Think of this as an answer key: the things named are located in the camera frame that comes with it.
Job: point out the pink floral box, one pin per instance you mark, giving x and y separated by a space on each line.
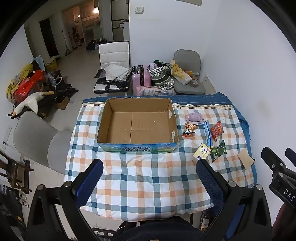
155 91

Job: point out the plaid quilt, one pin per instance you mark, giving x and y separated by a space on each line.
143 180

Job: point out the orange raccoon snack packet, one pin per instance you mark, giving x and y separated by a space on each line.
190 131

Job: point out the yellow white bag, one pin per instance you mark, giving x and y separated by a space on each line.
181 73

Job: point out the purple plush toy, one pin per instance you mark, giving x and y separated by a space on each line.
195 117

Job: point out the red plastic bag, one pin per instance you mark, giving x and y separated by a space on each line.
27 83

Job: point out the long blue packet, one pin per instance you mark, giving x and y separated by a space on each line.
207 134

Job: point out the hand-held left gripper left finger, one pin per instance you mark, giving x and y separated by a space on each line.
91 184

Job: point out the tape roll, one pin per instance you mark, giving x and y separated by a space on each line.
194 83

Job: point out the black white patterned bag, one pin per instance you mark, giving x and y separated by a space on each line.
161 77

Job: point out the green snack packet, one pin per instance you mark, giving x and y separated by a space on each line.
218 151

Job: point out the white padded chair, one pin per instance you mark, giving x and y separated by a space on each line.
113 58

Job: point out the small brown cardboard box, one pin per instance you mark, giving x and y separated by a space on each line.
62 103

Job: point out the grey shell chair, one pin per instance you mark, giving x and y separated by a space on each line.
39 141

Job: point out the dark wooden chair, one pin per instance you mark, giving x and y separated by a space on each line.
13 171

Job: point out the grey chair with clutter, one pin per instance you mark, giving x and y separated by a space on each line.
187 58

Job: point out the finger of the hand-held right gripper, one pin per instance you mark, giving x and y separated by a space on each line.
270 158
291 155

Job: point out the pale yellow small packet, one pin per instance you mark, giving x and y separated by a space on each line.
203 151

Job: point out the yellow plastic bag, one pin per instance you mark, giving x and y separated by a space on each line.
18 78

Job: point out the white appliance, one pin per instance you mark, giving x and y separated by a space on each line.
126 30

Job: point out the red snack packet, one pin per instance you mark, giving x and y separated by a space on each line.
217 131

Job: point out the white goose plush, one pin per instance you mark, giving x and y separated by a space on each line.
30 102

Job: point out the white wall switch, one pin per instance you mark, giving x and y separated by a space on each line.
139 10

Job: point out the silver plastic bags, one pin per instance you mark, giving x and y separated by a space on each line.
115 72

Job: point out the pink suitcase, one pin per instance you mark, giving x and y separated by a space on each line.
140 80

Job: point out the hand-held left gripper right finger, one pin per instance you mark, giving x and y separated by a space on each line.
210 185

